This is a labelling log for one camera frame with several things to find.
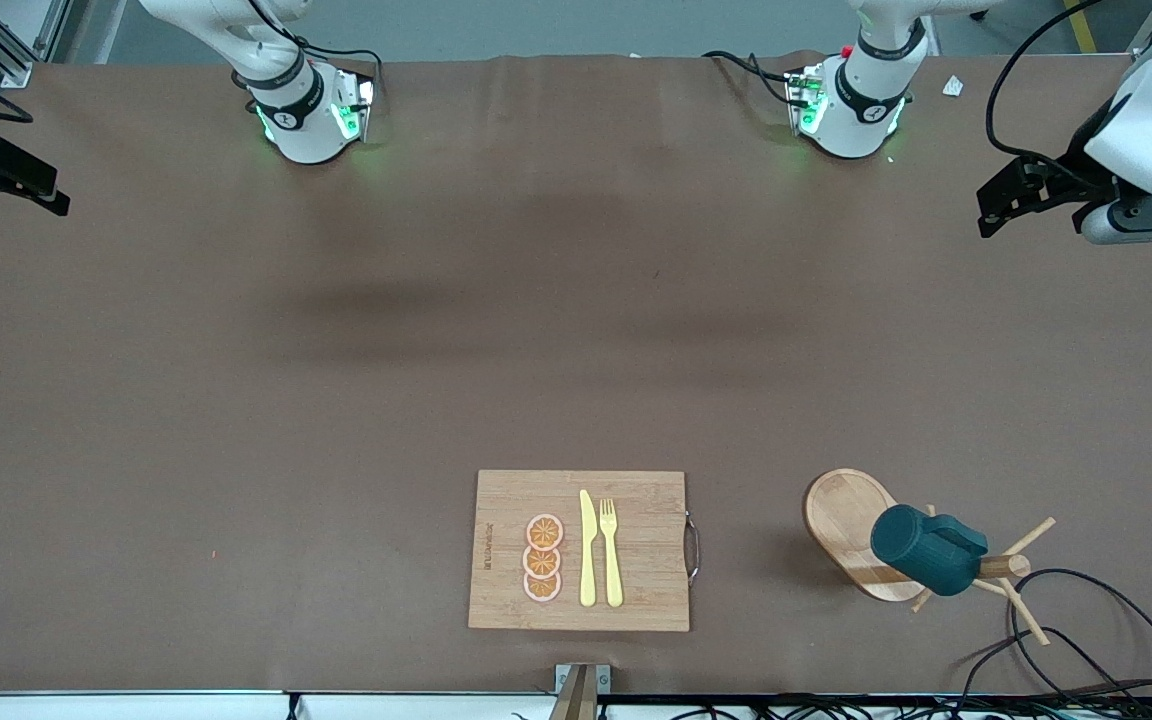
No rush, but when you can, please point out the black base cable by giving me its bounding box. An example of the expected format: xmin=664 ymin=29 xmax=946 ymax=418
xmin=701 ymin=48 xmax=803 ymax=107
xmin=241 ymin=0 xmax=385 ymax=93

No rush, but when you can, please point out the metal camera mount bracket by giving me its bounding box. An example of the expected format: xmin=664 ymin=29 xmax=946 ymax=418
xmin=549 ymin=663 xmax=613 ymax=720

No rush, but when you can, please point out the thin black cable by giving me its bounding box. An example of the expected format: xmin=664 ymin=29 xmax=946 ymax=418
xmin=954 ymin=625 xmax=1132 ymax=696

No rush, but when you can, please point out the black right base cable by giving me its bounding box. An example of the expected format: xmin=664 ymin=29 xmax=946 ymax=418
xmin=241 ymin=0 xmax=385 ymax=93

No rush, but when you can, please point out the yellow plastic fork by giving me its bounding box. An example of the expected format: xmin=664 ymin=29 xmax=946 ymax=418
xmin=600 ymin=498 xmax=625 ymax=608

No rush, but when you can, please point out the yellow plastic knife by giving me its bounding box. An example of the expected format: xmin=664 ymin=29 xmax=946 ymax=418
xmin=579 ymin=489 xmax=599 ymax=608

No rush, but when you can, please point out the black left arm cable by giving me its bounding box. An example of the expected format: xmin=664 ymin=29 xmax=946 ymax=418
xmin=985 ymin=0 xmax=1152 ymax=187

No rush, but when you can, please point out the black left base cable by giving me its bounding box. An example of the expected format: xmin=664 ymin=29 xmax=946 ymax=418
xmin=701 ymin=48 xmax=803 ymax=107

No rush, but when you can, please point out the bamboo cutting board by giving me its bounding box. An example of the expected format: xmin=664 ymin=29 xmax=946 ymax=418
xmin=467 ymin=469 xmax=702 ymax=633

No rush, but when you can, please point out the brown table cover sheet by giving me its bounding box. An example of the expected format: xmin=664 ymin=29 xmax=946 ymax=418
xmin=0 ymin=52 xmax=1152 ymax=697

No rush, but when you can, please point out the dark green cup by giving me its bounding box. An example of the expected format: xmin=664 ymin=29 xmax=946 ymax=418
xmin=870 ymin=503 xmax=990 ymax=598

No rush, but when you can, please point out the wooden mug rack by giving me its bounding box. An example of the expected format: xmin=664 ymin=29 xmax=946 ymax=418
xmin=804 ymin=467 xmax=1057 ymax=647

